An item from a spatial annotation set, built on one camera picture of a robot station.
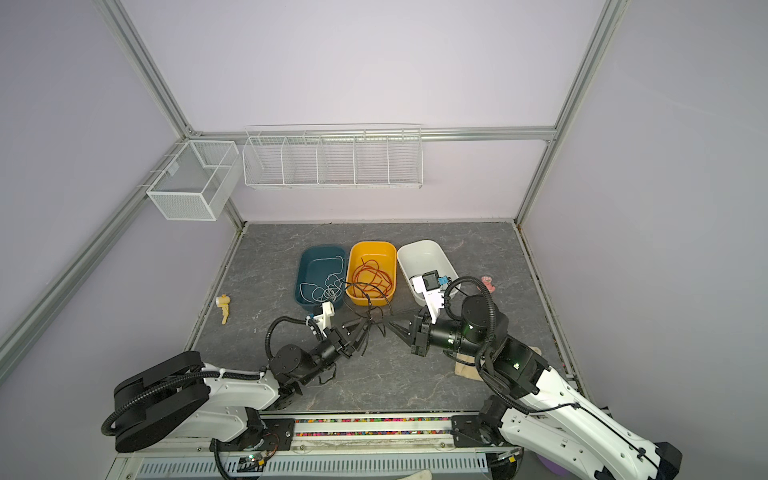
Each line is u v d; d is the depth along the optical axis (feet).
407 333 1.79
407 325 1.78
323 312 2.36
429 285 1.75
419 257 3.54
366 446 2.39
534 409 1.55
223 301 3.16
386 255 3.56
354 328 2.36
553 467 1.78
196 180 3.25
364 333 2.36
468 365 1.77
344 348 2.13
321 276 3.37
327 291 3.25
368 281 3.33
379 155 3.38
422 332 1.67
